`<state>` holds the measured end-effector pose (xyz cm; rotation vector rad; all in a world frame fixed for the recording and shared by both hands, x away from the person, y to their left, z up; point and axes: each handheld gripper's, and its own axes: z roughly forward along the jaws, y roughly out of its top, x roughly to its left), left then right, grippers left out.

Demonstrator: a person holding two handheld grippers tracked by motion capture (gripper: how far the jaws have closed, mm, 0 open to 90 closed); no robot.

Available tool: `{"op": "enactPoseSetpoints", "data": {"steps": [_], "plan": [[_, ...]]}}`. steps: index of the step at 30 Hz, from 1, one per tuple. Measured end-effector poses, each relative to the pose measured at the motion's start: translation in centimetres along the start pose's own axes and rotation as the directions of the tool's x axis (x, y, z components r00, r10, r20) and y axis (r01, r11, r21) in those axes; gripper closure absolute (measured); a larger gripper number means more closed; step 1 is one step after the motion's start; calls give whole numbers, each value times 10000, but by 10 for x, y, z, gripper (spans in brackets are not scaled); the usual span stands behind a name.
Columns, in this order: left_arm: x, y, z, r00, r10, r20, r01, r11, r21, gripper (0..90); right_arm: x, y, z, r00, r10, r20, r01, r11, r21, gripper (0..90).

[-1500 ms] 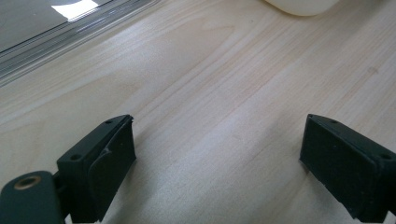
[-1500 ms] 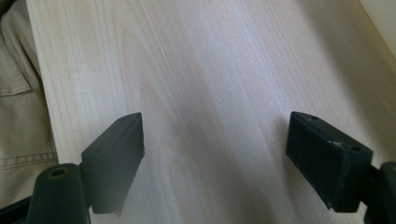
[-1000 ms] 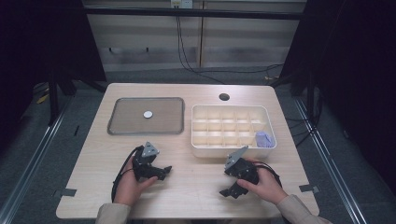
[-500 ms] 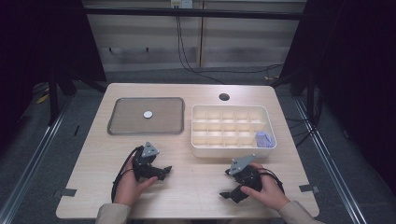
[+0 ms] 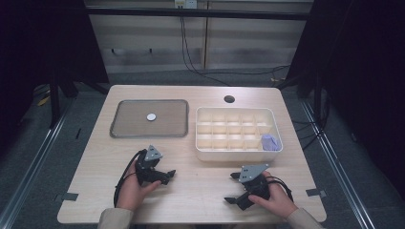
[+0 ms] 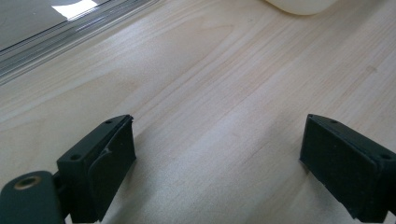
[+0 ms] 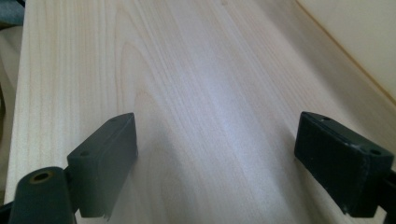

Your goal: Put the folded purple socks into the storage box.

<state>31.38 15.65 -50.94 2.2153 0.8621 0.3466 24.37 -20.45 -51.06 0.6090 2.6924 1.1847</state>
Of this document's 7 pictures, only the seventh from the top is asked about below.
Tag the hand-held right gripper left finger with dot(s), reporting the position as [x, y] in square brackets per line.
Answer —
[102, 168]

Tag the cream divided storage box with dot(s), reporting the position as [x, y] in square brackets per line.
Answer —
[361, 34]

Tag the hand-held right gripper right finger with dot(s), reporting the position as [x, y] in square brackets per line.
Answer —
[339, 165]

